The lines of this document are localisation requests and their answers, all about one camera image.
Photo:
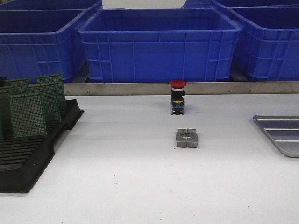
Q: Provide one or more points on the black slotted board rack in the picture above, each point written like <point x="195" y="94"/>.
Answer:
<point x="23" y="161"/>

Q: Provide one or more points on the silver metal tray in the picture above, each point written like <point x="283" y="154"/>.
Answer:
<point x="282" y="131"/>

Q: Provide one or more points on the red emergency stop button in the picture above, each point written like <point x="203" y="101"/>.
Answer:
<point x="177" y="93"/>

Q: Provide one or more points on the grey metal square nut block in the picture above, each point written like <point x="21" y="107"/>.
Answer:
<point x="187" y="138"/>

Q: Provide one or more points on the blue plastic bin centre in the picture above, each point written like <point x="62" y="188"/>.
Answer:
<point x="159" y="45"/>

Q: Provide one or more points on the blue plastic bin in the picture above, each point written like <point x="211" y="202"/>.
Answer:
<point x="268" y="44"/>
<point x="159" y="45"/>
<point x="41" y="42"/>

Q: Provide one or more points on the blue bin rear right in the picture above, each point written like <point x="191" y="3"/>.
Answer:
<point x="239" y="3"/>

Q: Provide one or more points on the blue plastic bin right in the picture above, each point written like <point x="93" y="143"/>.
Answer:
<point x="268" y="44"/>

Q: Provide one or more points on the blue plastic bin left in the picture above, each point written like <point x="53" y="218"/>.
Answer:
<point x="41" y="42"/>

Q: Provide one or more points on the blue bin rear left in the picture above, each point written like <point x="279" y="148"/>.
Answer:
<point x="51" y="5"/>

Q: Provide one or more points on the steel table edge rail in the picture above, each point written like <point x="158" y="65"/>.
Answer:
<point x="192" y="88"/>

